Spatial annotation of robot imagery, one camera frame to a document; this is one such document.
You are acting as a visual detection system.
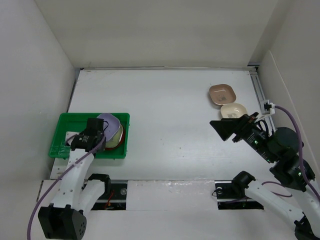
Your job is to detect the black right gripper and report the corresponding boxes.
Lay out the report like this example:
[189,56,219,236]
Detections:
[209,111,277,162]

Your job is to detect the cream square plate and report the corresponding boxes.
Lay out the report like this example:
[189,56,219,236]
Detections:
[220,102,248,119]

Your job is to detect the green square plate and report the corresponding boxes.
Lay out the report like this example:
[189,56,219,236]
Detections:
[104,124,125,149]

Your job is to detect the pink square plate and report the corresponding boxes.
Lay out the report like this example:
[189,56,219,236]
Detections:
[209,84,237,106]

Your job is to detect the red round plate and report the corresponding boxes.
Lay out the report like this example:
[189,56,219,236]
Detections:
[104,127,126,152]

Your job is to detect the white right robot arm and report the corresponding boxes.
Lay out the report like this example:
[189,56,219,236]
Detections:
[209,113,320,240]

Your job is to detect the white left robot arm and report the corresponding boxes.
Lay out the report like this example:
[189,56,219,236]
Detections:
[38,118,112,240]

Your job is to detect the green plastic bin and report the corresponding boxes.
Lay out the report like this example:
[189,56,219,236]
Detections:
[48,112,130,159]

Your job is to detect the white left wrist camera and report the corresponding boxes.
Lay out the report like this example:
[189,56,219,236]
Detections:
[65,131,82,146]

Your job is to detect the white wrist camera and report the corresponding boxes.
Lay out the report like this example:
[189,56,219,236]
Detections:
[258,99,275,120]
[65,131,82,146]

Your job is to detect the aluminium rail right side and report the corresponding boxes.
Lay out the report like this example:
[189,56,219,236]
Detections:
[248,65,276,131]

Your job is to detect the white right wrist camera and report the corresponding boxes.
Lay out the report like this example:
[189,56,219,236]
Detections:
[258,99,275,120]

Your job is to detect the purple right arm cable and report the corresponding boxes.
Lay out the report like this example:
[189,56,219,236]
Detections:
[273,104,320,198]

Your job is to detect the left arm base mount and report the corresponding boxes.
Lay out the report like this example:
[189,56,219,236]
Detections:
[92,180,128,211]

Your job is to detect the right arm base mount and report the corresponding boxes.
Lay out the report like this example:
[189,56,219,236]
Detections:
[211,180,264,210]

